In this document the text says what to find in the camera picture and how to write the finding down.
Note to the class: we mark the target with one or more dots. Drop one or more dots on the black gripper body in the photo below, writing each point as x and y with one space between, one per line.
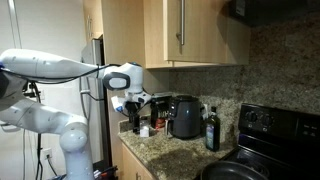
134 108

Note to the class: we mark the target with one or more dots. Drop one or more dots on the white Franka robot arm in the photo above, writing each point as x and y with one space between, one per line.
40 66

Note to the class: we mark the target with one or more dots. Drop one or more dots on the light wood base cabinet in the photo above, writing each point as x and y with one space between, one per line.
131 165

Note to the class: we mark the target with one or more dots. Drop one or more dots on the wood cabinet over refrigerator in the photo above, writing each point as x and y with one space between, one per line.
95 20

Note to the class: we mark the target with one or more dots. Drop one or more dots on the small clear lidded container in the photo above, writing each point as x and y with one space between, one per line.
144 130

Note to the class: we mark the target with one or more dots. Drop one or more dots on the black coffee maker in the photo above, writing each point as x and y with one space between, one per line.
185 116
160 111

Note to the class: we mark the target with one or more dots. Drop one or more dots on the stainless steel refrigerator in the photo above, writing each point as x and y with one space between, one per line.
93 55

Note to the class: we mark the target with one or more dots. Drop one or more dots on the dark olive oil bottle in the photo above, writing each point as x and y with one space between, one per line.
212 131

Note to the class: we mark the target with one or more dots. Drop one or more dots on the tall wood side panel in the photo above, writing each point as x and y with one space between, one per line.
123 30

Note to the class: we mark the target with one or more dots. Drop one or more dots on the black tripod stand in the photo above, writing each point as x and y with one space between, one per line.
38 140

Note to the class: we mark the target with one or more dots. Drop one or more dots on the black frying pan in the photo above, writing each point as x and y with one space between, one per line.
233 171

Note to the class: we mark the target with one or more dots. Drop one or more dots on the black electric stove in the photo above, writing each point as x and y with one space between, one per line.
283 133

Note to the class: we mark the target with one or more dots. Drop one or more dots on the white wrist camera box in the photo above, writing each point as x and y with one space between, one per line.
117 104

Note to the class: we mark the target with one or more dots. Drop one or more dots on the light wood wall cabinet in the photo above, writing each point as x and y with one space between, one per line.
186 65

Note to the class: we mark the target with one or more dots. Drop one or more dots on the white wall power outlet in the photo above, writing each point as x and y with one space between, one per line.
47 153

